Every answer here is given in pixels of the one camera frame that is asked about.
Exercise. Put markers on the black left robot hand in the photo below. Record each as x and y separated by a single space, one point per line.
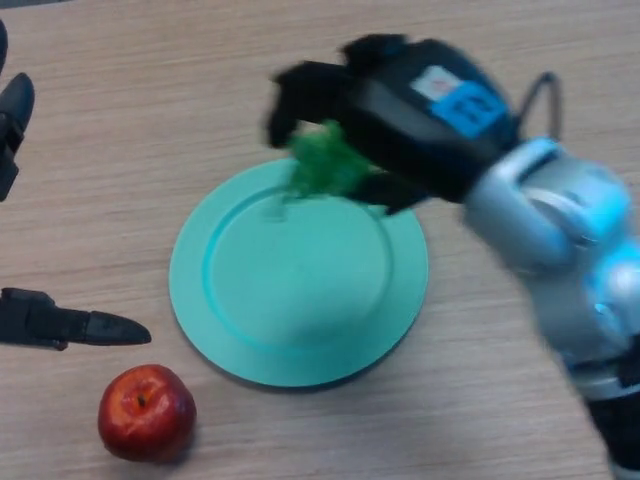
30 320

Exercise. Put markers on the green grapes bunch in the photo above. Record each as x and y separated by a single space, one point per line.
325 160

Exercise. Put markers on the red apple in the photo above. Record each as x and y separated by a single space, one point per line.
145 415

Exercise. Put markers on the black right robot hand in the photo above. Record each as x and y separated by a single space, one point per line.
410 135

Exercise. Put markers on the teal round plate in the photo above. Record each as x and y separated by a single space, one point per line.
300 300

